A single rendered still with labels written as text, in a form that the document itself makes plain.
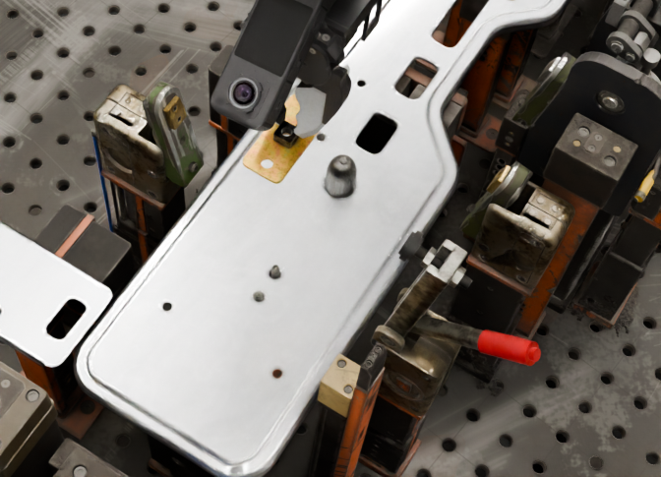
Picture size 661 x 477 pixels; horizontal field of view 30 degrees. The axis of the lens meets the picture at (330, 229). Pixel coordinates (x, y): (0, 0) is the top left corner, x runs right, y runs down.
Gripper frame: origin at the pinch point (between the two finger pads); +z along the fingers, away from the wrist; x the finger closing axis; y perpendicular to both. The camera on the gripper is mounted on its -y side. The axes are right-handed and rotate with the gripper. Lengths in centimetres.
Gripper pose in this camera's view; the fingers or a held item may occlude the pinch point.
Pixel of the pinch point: (287, 126)
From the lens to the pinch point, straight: 101.8
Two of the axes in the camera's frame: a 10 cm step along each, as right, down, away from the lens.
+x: -8.5, -4.8, 1.9
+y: 5.2, -7.3, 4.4
